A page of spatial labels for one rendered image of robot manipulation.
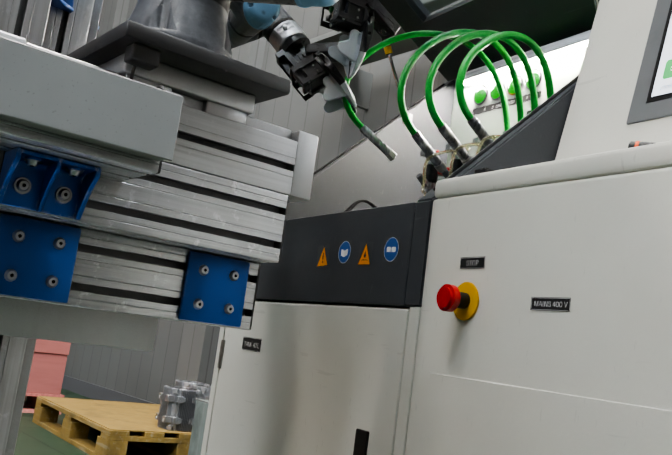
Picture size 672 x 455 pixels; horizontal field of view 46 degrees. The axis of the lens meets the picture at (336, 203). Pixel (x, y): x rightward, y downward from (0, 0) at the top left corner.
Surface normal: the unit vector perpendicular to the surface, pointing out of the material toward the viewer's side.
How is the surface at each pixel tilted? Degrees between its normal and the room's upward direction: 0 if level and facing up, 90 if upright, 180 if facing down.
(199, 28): 72
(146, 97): 90
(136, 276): 90
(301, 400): 90
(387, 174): 90
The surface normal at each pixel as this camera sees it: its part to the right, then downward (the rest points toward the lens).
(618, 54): -0.79, -0.43
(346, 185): 0.52, -0.08
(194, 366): -0.77, -0.22
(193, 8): 0.45, -0.40
